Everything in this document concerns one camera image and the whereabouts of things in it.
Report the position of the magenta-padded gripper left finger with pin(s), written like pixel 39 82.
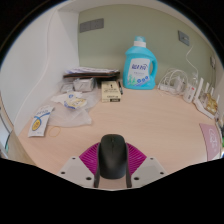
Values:
pixel 87 160

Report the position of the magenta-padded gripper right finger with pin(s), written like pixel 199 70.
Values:
pixel 137 160

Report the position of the black computer mouse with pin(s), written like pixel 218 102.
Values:
pixel 112 156

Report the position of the clear plastic bag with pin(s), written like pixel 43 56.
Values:
pixel 70 117

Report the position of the rubber band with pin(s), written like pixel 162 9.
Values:
pixel 48 131

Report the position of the white packet with yellow circle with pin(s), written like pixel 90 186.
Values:
pixel 40 120

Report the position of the cream cardboard box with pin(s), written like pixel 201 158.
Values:
pixel 110 91

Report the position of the black pen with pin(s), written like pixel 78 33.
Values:
pixel 120 87

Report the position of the large silver foil packet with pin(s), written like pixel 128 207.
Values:
pixel 84 85

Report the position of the small silver foil packet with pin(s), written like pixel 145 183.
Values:
pixel 66 87

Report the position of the white router with antennas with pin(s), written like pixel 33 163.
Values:
pixel 200 105

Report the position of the small white bottle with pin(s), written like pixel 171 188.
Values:
pixel 189 92

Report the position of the printed paper stack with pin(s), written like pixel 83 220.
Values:
pixel 91 71

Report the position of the blue detergent bottle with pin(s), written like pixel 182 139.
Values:
pixel 139 70

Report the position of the white wall charger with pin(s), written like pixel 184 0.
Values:
pixel 213 62

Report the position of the square grey wall socket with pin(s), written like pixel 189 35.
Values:
pixel 183 38

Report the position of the wide grey wall plate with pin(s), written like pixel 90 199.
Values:
pixel 91 25

